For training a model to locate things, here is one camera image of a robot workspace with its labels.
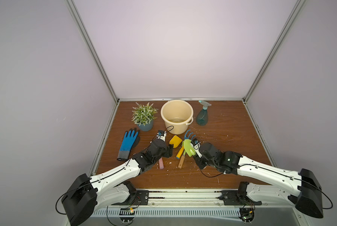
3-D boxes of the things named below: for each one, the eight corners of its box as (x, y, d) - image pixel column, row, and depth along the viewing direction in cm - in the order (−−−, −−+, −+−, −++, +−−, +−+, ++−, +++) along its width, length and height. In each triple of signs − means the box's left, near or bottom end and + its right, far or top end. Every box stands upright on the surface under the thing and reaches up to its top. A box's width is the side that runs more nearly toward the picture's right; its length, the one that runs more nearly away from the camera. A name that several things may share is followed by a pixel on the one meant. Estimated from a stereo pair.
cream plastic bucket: (161, 138, 98) (159, 123, 85) (163, 115, 112) (161, 99, 98) (192, 137, 98) (194, 123, 84) (189, 115, 112) (191, 99, 98)
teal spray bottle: (195, 124, 105) (199, 105, 89) (196, 120, 108) (200, 100, 91) (206, 126, 104) (212, 107, 87) (206, 121, 107) (212, 102, 90)
